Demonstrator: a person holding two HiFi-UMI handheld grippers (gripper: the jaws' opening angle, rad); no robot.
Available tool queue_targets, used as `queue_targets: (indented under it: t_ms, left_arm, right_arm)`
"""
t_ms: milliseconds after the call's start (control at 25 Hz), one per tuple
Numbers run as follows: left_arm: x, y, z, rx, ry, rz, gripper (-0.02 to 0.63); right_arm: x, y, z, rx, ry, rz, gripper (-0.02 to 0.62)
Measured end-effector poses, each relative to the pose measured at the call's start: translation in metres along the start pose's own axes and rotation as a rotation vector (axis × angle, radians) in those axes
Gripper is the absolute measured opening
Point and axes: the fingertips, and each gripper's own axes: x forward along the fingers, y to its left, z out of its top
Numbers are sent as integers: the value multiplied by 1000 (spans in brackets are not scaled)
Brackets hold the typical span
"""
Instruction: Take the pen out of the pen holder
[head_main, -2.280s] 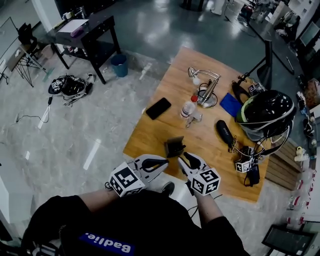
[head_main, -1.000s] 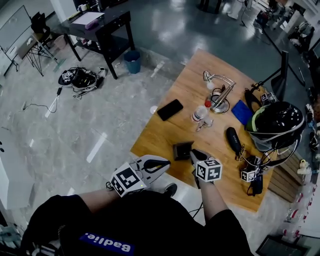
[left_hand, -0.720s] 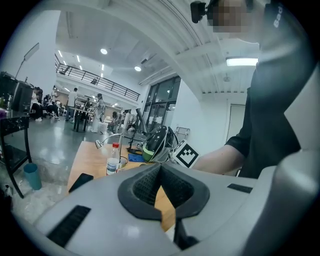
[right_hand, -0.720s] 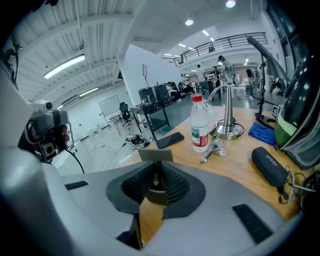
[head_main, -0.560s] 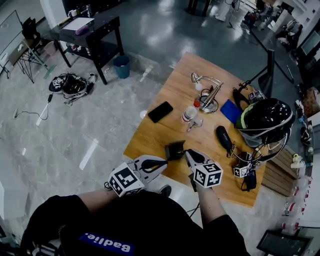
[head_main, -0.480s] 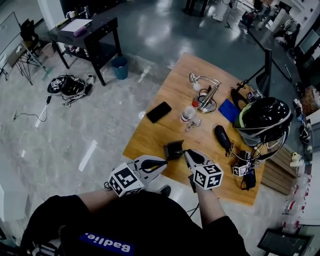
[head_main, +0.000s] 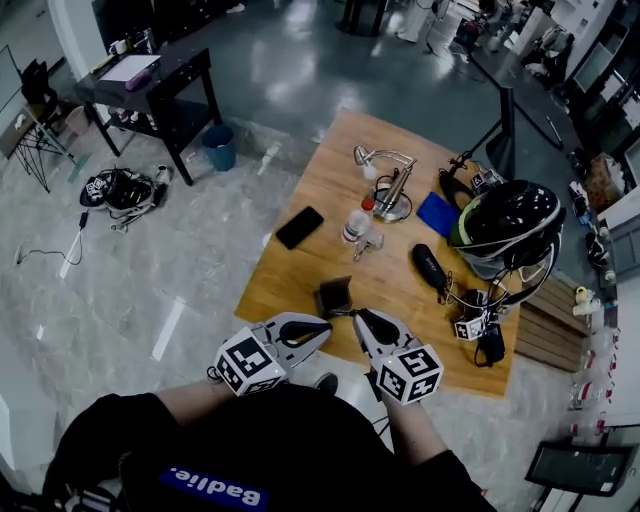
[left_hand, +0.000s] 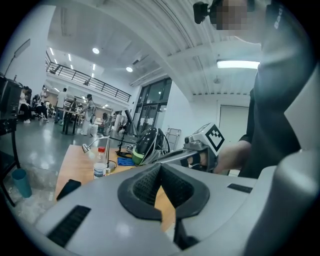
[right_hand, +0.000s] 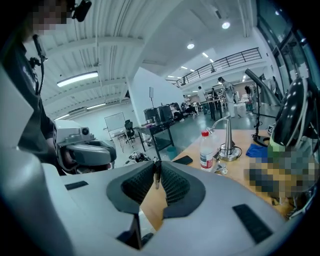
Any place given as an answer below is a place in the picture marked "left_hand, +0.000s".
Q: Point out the person's right hand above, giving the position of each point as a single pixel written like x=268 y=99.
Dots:
x=200 y=160

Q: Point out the white door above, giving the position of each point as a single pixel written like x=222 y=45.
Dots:
x=233 y=125

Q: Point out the black framed glass window wall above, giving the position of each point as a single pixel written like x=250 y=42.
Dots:
x=153 y=105

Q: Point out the teal plastic cup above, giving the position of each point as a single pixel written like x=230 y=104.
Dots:
x=22 y=183

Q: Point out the silver desk lamp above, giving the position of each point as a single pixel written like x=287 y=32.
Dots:
x=108 y=155

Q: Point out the black head-worn camera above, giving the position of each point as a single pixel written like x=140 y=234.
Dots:
x=201 y=11

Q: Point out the blue cloth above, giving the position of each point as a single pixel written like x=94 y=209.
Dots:
x=125 y=161

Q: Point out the long ceiling light fixture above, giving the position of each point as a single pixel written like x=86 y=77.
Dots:
x=237 y=64

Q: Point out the person's right forearm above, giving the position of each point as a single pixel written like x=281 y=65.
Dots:
x=232 y=157

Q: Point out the person's dark shirt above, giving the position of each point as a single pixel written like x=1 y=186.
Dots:
x=275 y=100

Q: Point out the clear bottle with red cap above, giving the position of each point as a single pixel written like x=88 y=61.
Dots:
x=100 y=165

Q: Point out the black cone lamp on stand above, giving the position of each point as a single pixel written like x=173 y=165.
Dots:
x=131 y=125

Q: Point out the black balcony railing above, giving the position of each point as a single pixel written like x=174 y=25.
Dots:
x=90 y=82

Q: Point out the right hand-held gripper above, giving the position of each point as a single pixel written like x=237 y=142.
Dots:
x=200 y=142

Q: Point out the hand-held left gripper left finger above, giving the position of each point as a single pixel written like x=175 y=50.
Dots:
x=142 y=190

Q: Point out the black equipment cabinet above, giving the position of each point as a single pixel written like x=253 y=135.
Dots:
x=8 y=100

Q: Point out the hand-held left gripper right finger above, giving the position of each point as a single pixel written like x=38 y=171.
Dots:
x=183 y=195

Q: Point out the black smartphone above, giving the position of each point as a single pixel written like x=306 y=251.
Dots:
x=68 y=188

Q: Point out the black legged work table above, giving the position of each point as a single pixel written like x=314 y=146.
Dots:
x=71 y=116

